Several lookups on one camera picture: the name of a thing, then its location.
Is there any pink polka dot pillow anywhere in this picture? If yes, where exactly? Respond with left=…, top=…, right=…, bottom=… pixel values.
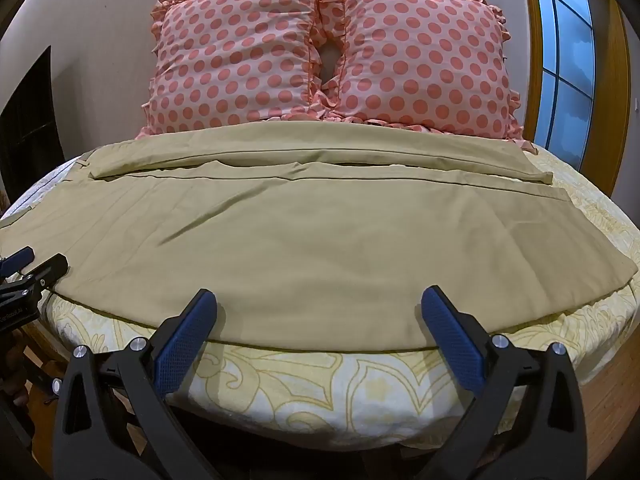
left=315, top=0, right=538, bottom=153
left=136, top=0, right=331, bottom=140

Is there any wooden bed frame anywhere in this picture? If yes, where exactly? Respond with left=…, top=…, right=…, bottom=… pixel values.
left=550, top=305, right=640, bottom=480

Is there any yellow patterned bed sheet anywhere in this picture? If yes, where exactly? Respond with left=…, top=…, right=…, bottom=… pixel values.
left=0, top=145, right=640, bottom=452

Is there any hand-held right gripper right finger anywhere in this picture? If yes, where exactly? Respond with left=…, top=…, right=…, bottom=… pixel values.
left=421, top=285, right=589, bottom=480

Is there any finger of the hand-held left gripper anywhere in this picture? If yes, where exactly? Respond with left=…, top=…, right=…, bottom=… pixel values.
left=0, top=246, right=36, bottom=277
left=20, top=253, right=69, bottom=295

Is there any tan blanket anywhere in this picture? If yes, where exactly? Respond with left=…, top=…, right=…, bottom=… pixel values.
left=0, top=122, right=639, bottom=352

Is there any wooden framed window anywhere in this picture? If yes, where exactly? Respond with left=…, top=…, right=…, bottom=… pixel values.
left=520, top=0, right=632, bottom=196

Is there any dark doorway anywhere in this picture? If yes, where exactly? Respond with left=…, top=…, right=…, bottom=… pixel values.
left=0, top=45, right=65, bottom=203

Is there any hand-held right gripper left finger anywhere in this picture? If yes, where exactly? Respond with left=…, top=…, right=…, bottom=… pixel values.
left=52, top=288, right=222, bottom=480

